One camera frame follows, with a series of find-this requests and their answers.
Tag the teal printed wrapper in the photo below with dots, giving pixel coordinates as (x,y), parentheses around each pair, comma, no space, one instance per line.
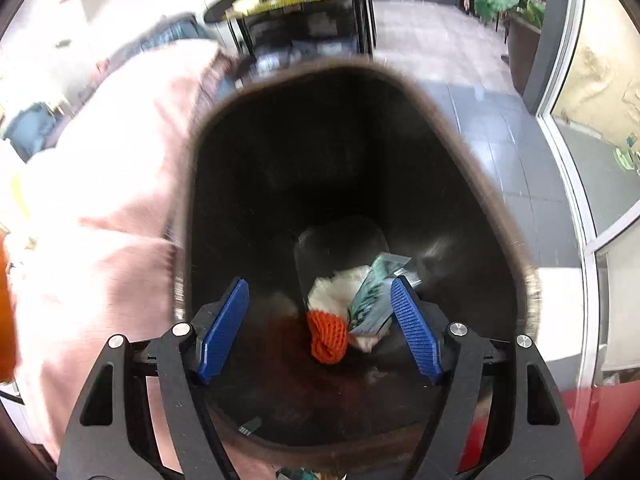
(375,290)

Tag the dark brown plant pot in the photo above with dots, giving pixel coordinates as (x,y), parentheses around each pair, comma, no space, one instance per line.
(522,45)

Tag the red glossy panel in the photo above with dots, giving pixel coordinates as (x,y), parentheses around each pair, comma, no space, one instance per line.
(615,425)

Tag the black metal rolling cart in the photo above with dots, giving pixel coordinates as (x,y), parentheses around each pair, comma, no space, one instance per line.
(300,10)

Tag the orange foam net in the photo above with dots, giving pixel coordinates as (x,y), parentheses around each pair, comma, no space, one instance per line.
(327,335)

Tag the crumpled white tissue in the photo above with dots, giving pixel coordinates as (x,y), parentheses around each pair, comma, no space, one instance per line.
(330,290)

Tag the green leafy plant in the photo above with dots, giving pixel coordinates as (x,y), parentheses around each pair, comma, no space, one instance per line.
(495,2)

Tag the brown plastic trash bin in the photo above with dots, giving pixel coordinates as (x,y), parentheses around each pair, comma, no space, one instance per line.
(350,160)

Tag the green bowl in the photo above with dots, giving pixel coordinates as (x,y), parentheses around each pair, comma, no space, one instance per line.
(624,157)

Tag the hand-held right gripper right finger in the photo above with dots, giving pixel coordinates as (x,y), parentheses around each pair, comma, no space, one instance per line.
(415,330)

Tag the blue grey clothes pile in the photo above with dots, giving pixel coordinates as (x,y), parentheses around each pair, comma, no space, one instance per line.
(150,35)

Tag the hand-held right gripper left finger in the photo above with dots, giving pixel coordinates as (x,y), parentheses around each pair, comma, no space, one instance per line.
(225,325)

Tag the blue cloth bundle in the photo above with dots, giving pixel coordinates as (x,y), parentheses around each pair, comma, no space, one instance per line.
(30,125)

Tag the pink blanket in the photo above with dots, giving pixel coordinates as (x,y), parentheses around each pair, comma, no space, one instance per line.
(100,210)

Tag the white framed glass partition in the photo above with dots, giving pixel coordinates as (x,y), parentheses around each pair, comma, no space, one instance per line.
(565,110)

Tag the orange object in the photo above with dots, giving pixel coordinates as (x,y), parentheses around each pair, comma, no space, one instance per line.
(5,310)

